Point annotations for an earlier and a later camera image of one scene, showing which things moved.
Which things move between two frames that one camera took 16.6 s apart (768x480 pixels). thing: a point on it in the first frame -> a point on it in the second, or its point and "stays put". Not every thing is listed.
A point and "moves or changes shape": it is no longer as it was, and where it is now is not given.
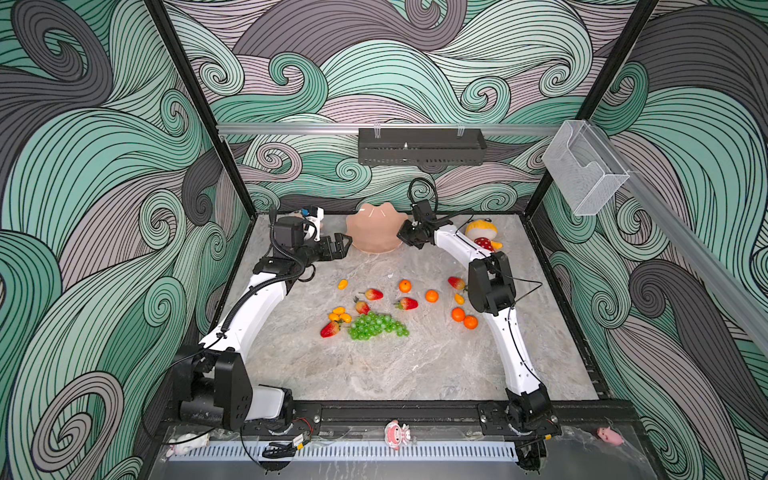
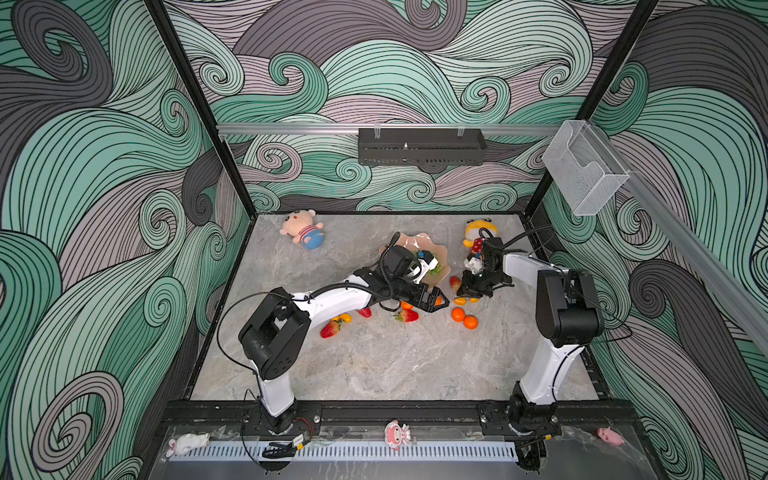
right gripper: x=403 y=234 -> x=467 y=288
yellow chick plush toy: x=483 y=232 stays put
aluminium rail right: x=743 y=302 stays put
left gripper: x=339 y=252 -> x=431 y=297
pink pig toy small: x=610 y=436 stays put
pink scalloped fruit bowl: x=374 y=229 -> x=424 y=242
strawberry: x=407 y=304 moves or changes shape
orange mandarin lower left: x=458 y=314 stays put
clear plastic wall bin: x=582 y=169 stays put
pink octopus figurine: x=396 y=434 stays put
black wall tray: x=420 y=147 stays put
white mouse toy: x=179 y=445 stays put
